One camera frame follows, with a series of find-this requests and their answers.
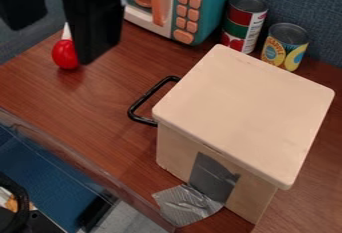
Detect teal toy microwave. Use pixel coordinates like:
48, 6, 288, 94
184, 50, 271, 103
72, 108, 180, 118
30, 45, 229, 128
122, 0, 237, 47

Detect cream wooden cabinet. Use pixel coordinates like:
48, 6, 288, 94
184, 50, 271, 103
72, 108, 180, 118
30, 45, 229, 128
150, 43, 337, 226

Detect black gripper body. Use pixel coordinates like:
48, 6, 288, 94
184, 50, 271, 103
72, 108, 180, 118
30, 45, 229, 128
56, 0, 127, 66

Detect grey tape strip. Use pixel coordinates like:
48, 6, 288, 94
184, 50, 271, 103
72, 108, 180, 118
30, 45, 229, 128
150, 151, 242, 228

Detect red green white can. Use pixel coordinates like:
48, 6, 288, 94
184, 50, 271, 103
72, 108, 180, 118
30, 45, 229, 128
220, 0, 270, 55

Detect red toy bottle white tip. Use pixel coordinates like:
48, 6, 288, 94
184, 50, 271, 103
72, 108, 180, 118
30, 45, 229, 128
50, 21, 82, 71

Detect yellow blue can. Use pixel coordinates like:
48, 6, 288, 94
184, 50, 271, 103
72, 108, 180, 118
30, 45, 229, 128
259, 22, 310, 73

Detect drawer with black handle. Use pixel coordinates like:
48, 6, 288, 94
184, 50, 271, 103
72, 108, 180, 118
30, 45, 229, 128
126, 75, 182, 127

